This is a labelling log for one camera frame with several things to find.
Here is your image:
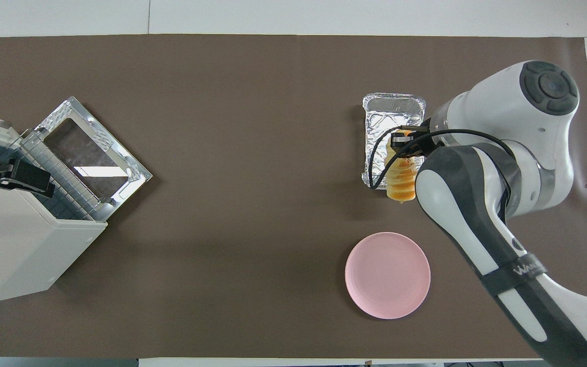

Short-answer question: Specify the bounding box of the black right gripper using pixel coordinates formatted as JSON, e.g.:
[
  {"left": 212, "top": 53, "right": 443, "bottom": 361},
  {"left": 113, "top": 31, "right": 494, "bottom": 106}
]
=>
[{"left": 390, "top": 127, "right": 438, "bottom": 160}]

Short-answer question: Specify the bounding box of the silver foil tray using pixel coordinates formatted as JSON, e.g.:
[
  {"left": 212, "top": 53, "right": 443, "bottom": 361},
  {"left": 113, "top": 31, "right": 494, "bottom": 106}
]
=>
[{"left": 362, "top": 93, "right": 426, "bottom": 190}]

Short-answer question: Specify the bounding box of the sliced yellow bread loaf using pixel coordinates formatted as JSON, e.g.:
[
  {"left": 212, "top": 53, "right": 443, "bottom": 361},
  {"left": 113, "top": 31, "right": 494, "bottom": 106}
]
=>
[{"left": 384, "top": 130, "right": 421, "bottom": 203}]

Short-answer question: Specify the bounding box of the metal oven rack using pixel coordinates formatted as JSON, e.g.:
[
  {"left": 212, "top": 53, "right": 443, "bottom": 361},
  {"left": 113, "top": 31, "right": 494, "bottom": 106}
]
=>
[{"left": 6, "top": 130, "right": 106, "bottom": 221}]

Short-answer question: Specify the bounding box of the cream toaster oven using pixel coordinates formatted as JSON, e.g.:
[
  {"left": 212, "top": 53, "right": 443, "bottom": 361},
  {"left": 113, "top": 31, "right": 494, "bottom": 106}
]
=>
[{"left": 0, "top": 96, "right": 153, "bottom": 305}]

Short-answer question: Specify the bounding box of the glass oven door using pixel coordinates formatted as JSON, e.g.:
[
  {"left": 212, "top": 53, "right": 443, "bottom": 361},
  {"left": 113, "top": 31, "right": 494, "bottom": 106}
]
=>
[{"left": 35, "top": 96, "right": 153, "bottom": 222}]

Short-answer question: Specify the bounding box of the pink round plate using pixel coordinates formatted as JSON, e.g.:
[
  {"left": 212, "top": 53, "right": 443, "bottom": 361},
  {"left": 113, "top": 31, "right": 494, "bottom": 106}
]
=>
[{"left": 345, "top": 232, "right": 431, "bottom": 320}]

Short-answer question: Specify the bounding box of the brown table mat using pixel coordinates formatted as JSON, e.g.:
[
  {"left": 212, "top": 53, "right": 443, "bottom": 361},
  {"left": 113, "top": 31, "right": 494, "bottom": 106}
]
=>
[{"left": 0, "top": 35, "right": 587, "bottom": 358}]

